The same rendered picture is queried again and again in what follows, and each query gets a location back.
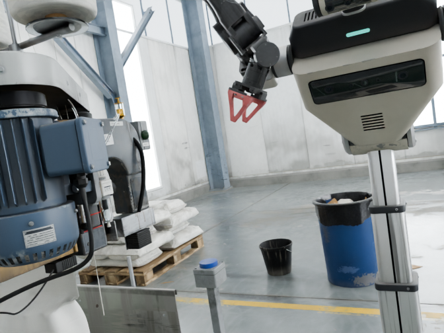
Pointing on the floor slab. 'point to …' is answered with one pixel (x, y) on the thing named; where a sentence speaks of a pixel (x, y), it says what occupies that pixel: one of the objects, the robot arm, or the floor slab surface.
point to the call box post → (215, 310)
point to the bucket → (277, 256)
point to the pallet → (143, 273)
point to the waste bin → (347, 238)
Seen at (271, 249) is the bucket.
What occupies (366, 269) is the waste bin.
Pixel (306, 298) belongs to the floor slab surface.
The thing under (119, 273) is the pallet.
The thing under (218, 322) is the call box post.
